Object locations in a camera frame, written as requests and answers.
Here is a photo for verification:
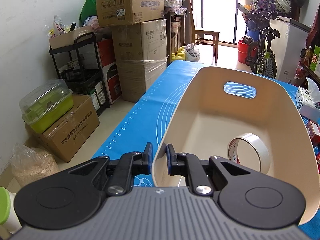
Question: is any beige plastic storage bin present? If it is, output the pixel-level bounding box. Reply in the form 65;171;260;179
152;67;319;224

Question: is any green container with clear lid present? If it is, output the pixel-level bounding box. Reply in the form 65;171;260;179
19;79;74;133

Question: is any bag of grain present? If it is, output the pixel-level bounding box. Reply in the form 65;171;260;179
11;144;60;187

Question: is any floral tissue box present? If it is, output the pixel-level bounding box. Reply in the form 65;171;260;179
296;77;320;122

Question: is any green white product box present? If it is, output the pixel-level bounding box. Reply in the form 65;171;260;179
310;46;320;77

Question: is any blue silicone mat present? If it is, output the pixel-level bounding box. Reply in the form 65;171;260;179
93;61;319;239

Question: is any green black bicycle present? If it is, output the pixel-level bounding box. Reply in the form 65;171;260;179
241;9;280;79

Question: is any wooden chair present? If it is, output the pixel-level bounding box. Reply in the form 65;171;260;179
187;0;220;64

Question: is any white tape roll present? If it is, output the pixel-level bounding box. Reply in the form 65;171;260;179
227;133;271;174

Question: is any open cardboard tray on cart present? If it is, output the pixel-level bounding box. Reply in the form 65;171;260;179
49;25;93;49

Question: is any middle cardboard box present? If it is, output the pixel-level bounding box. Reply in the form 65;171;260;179
111;18;167;61

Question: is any top cardboard box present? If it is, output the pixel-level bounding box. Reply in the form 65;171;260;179
96;0;164;27

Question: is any black shelf cart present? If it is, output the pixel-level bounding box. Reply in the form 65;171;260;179
49;31;110;115

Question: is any small red box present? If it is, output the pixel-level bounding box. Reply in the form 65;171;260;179
306;120;320;147

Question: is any green capped white bottle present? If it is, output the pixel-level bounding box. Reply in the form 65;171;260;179
0;187;22;234

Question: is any yellow oil jug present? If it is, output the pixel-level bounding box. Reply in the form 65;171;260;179
171;46;186;61

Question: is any wrapped bottom cardboard box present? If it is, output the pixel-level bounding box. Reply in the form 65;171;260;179
116;55;167;103

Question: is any white chest freezer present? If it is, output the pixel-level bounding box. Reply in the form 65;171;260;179
270;16;310;86

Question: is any cardboard box on floor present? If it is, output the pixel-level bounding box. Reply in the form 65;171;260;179
25;94;100;163

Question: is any red bucket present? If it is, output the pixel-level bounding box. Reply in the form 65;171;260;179
238;40;249;64

